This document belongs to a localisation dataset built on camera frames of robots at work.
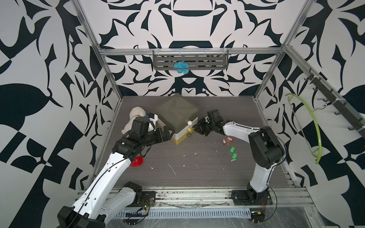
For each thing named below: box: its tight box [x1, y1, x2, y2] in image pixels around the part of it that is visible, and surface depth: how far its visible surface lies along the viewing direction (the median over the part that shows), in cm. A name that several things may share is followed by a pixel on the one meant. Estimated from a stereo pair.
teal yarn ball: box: [173, 61, 190, 75], surface depth 93 cm
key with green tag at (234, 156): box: [230, 152, 238, 162], surface depth 91 cm
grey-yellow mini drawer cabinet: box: [154, 93, 200, 146], surface depth 89 cm
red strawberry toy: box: [130, 156, 144, 168], surface depth 86 cm
